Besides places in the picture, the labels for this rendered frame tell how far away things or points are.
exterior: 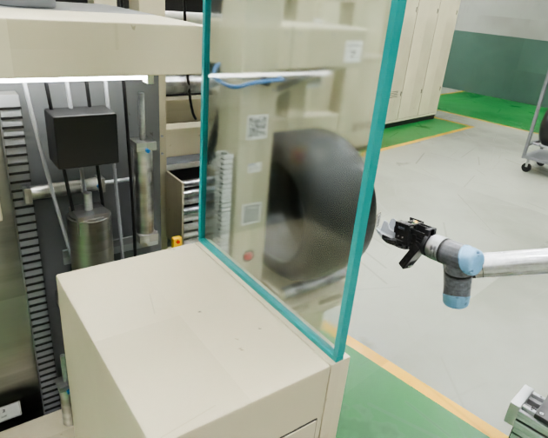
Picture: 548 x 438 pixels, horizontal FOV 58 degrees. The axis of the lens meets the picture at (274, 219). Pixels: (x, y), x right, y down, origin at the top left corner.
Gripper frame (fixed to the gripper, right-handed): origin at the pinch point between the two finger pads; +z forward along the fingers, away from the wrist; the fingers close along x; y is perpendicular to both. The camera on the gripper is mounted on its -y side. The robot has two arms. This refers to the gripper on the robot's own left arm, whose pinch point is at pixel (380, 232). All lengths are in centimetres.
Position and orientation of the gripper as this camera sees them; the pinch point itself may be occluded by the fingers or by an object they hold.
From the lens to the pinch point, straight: 165.4
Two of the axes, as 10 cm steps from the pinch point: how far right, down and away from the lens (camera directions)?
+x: -8.1, 1.8, -5.6
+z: -5.8, -2.8, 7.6
